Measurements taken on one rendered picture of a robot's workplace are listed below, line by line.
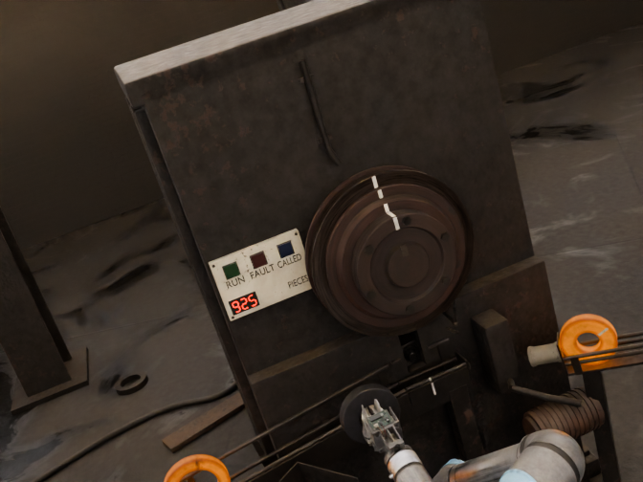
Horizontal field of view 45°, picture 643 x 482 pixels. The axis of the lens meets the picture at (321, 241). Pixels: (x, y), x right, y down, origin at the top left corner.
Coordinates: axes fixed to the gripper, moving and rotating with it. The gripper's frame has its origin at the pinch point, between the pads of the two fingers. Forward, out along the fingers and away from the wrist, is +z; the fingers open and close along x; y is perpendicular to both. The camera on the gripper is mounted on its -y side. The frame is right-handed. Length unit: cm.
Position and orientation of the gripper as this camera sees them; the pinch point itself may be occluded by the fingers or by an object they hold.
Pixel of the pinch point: (367, 407)
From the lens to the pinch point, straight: 200.3
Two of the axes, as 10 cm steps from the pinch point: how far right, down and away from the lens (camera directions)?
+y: -2.2, -7.8, -5.9
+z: -3.5, -5.0, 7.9
